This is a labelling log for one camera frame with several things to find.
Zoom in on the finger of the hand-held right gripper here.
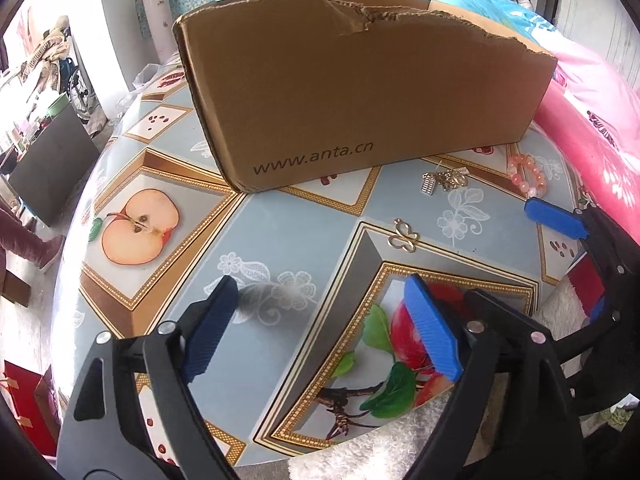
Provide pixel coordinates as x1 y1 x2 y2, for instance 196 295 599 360
524 197 640 281
552 285 640 411

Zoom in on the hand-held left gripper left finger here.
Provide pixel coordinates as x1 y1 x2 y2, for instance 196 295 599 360
56 275 239 480

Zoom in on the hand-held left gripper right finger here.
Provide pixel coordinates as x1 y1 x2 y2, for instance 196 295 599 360
404 273 586 480

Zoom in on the pink bead bracelet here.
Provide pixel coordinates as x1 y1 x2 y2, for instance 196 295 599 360
507 154 547 199

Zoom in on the gold openwork charm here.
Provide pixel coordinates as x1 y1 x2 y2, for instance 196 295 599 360
387 218 419 252

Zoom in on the gold charm bracelet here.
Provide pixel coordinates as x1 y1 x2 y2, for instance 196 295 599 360
422 166 471 193

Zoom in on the brown cardboard box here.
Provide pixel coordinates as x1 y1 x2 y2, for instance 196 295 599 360
172 0 558 194

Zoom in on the hot pink fleece blanket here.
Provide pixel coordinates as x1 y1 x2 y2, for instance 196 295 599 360
532 77 640 257

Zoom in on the white fluffy cloth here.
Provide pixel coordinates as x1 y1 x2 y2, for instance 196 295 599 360
287 399 482 480

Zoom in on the light pink patterned quilt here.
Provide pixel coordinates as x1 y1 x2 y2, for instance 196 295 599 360
549 30 640 161

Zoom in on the red box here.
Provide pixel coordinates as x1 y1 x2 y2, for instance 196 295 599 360
0 360 60 457

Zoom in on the white panelled wardrobe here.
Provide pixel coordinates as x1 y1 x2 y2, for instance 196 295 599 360
559 0 640 77

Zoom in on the blue patterned quilt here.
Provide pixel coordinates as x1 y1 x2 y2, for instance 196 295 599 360
415 0 567 37

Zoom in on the dark grey board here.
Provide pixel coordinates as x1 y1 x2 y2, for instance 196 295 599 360
9 107 101 227

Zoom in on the clear plastic bag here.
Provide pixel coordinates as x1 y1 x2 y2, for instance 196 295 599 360
132 62 162 92

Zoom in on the wheelchair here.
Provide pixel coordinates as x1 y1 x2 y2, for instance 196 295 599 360
56 30 102 122

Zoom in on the white paper roll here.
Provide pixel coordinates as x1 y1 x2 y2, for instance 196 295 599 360
142 0 179 64

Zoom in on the pile of clothes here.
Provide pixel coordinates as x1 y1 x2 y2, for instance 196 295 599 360
22 15 77 82

